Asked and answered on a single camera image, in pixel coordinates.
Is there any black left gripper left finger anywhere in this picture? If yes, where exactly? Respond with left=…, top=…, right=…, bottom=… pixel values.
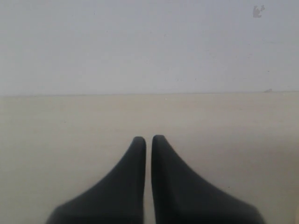
left=46, top=137, right=146, bottom=224

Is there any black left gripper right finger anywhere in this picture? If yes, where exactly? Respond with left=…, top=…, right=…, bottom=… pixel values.
left=151, top=135, right=265, bottom=224

